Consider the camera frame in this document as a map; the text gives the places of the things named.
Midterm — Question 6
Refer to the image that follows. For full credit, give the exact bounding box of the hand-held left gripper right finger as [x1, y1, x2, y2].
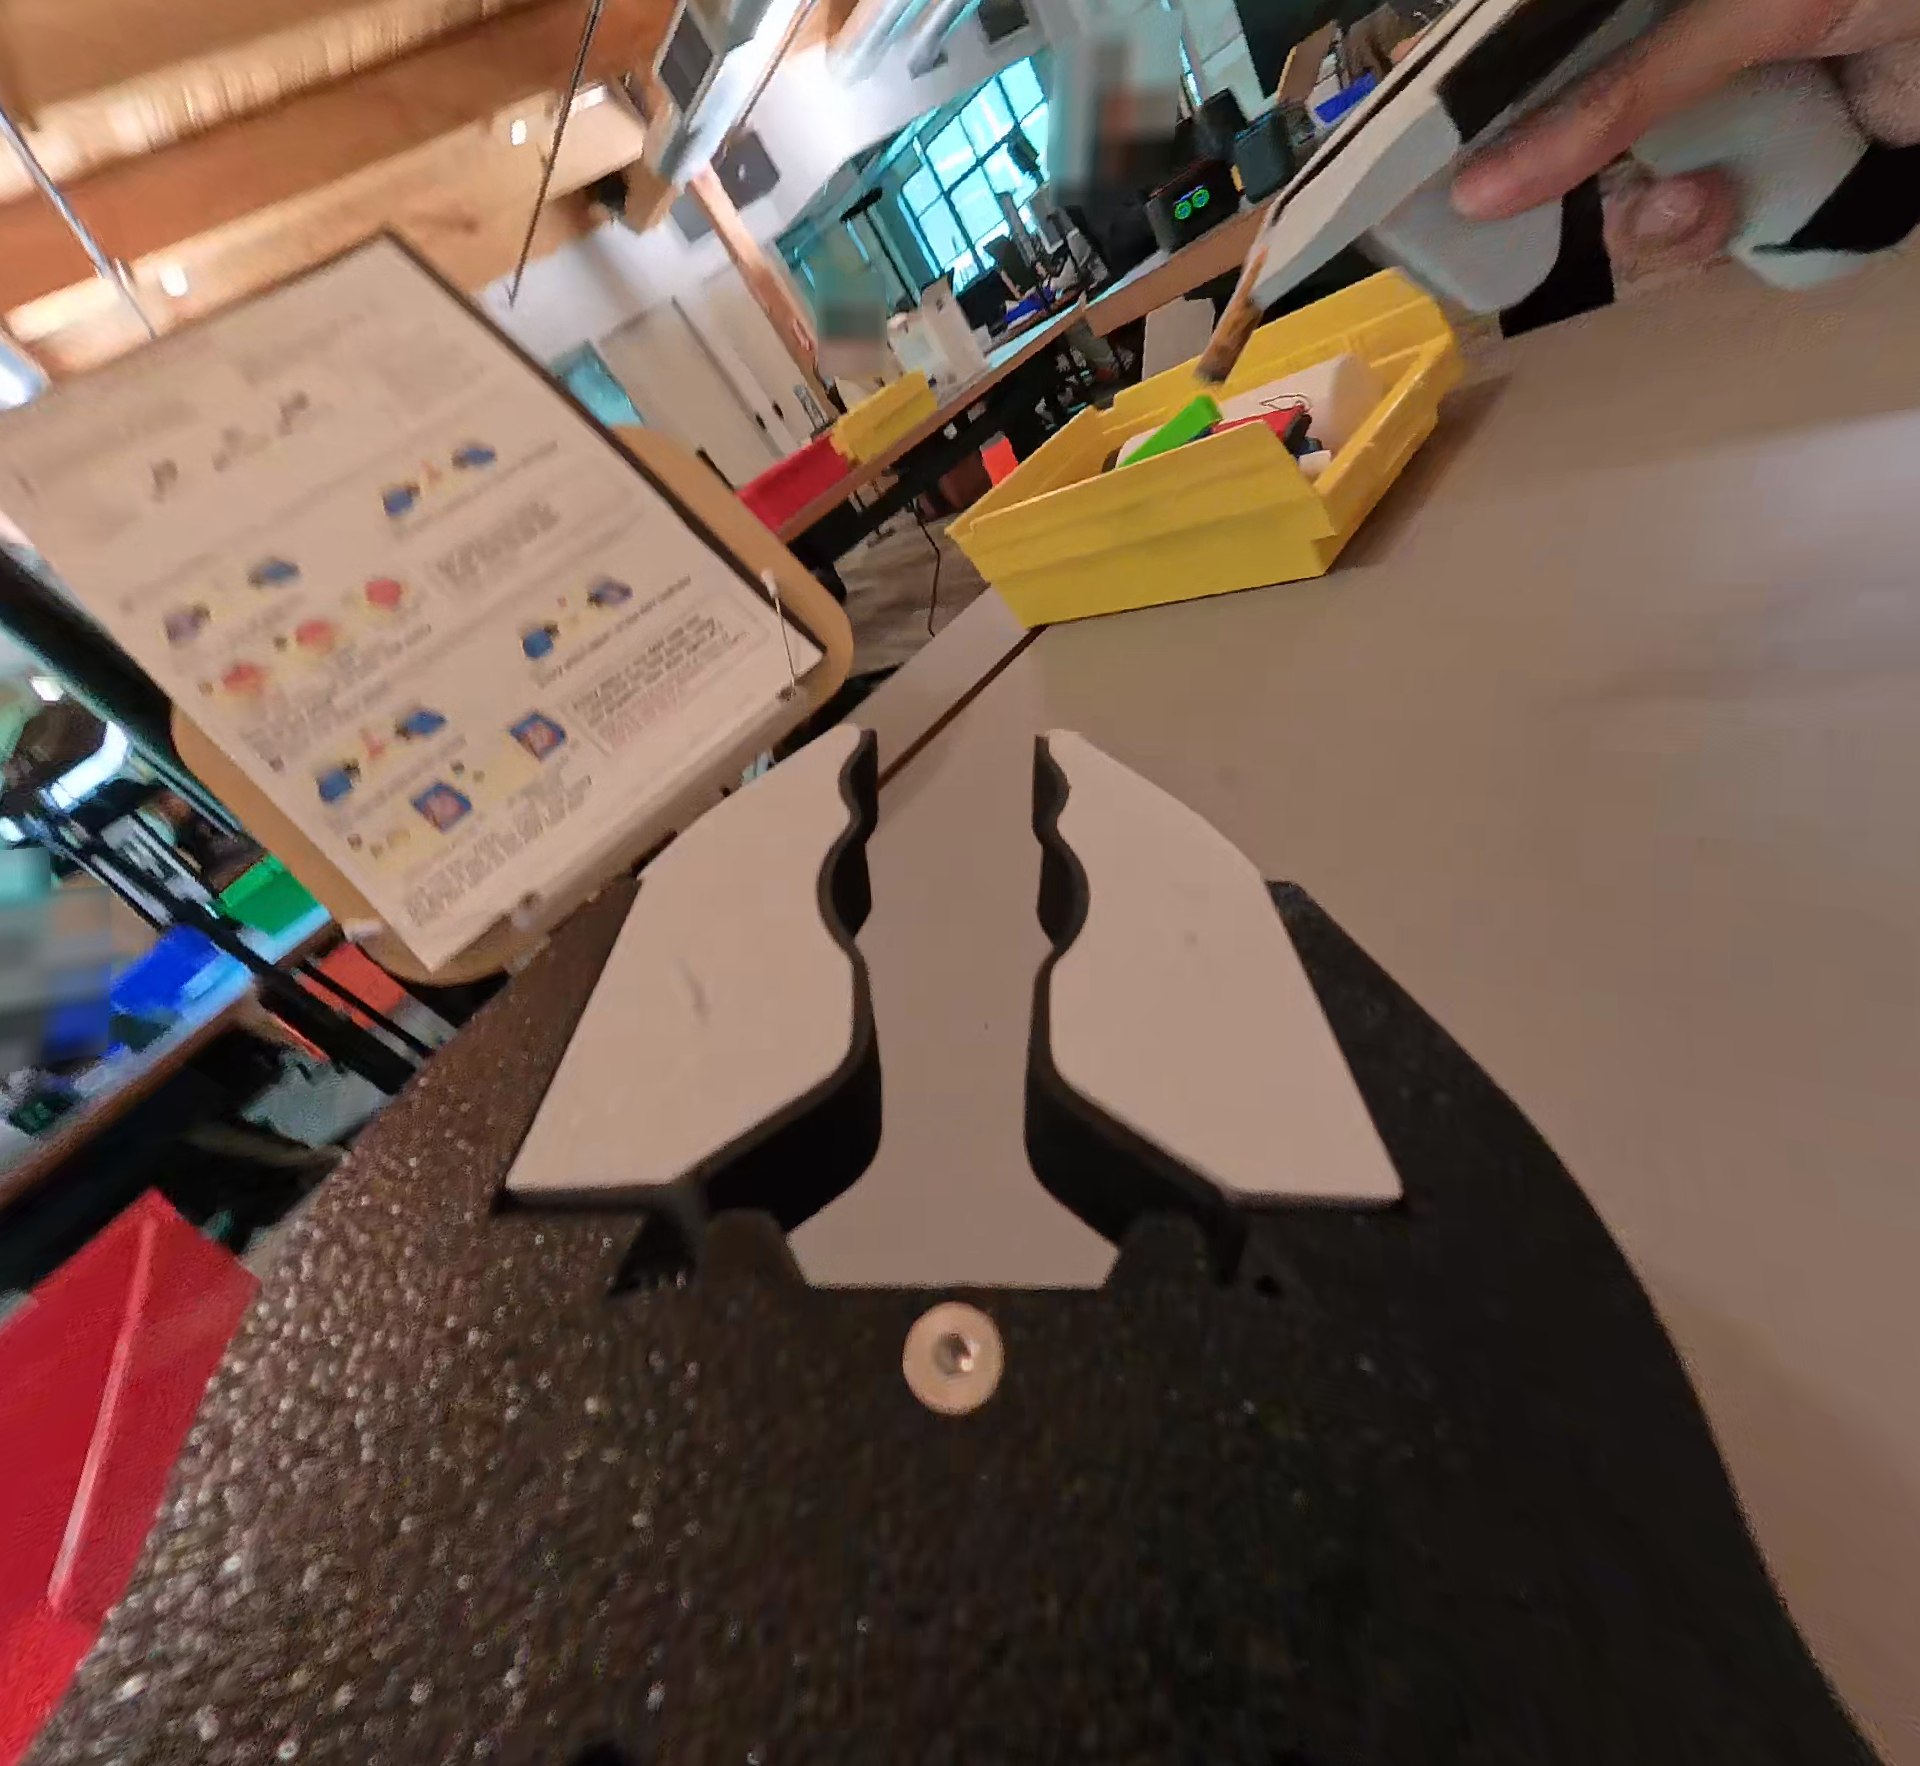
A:
[1023, 728, 1408, 1250]

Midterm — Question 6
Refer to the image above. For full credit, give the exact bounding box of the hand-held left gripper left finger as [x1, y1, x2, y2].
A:
[503, 722, 886, 1235]

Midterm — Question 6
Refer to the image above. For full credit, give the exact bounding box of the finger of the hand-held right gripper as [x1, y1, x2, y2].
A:
[1249, 0, 1633, 315]

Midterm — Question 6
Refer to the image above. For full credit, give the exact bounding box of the orange and black battery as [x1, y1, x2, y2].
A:
[1196, 243, 1277, 384]

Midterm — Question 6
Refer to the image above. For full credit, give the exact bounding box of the yellow plastic bin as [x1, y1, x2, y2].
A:
[946, 268, 1468, 628]

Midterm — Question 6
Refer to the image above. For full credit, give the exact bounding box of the red plastic bin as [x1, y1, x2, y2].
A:
[0, 1189, 260, 1723]
[739, 434, 857, 538]

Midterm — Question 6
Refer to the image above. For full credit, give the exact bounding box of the black case with green lights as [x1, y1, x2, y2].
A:
[1148, 161, 1239, 253]

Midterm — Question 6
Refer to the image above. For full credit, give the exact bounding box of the white cylinder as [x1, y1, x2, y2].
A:
[1223, 355, 1390, 452]

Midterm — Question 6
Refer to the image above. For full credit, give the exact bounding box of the grey-top wood-edged desk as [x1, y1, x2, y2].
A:
[1080, 206, 1277, 344]

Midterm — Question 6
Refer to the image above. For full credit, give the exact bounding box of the green block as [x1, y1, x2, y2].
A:
[1116, 392, 1224, 470]

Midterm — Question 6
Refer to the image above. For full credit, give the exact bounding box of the white cardboard box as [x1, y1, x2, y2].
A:
[885, 289, 992, 394]

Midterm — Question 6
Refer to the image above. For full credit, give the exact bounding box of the green plastic bin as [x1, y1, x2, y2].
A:
[218, 855, 324, 936]

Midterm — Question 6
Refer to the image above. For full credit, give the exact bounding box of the instruction sheet on board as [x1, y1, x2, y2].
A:
[172, 423, 857, 988]

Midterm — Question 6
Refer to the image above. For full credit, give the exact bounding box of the stack of yellow bins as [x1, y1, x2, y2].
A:
[831, 370, 939, 463]

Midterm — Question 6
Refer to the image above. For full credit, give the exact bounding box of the blue plastic bin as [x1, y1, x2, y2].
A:
[105, 926, 228, 1033]

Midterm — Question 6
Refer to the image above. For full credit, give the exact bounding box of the printed instruction sheet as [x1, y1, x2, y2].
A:
[0, 238, 823, 972]

